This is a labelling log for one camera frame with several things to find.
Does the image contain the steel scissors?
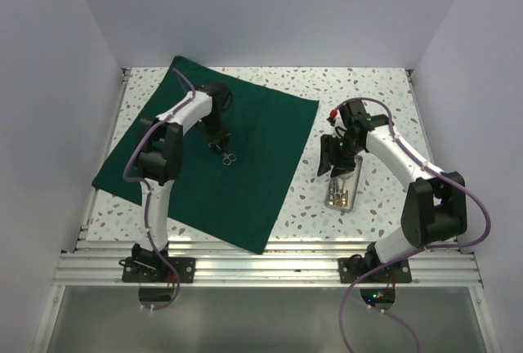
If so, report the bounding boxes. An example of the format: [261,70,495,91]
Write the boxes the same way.
[328,177,348,208]

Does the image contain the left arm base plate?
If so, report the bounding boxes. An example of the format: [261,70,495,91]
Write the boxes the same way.
[118,257,196,284]

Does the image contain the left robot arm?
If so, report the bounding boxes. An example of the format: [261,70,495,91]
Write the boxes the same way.
[123,83,236,282]

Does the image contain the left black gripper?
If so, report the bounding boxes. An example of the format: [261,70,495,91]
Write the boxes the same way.
[194,113,230,152]

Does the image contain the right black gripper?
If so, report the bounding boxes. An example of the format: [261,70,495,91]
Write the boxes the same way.
[318,133,364,178]

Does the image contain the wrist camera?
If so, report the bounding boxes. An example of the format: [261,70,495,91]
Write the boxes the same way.
[327,101,389,136]
[202,81,234,113]

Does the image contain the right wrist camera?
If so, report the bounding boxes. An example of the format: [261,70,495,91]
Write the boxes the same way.
[327,101,389,136]

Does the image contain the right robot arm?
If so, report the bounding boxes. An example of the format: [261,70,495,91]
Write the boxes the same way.
[318,126,467,282]

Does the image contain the steel hemostat forceps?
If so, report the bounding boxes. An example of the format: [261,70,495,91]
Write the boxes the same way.
[218,147,237,166]

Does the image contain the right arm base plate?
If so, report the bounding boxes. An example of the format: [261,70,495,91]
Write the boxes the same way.
[337,254,413,284]

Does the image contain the green surgical cloth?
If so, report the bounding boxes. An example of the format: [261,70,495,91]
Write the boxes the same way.
[87,57,346,254]

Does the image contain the stainless steel tray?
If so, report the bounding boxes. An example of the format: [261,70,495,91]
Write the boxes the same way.
[324,155,363,212]

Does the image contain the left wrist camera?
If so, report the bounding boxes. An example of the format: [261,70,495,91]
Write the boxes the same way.
[202,81,234,113]

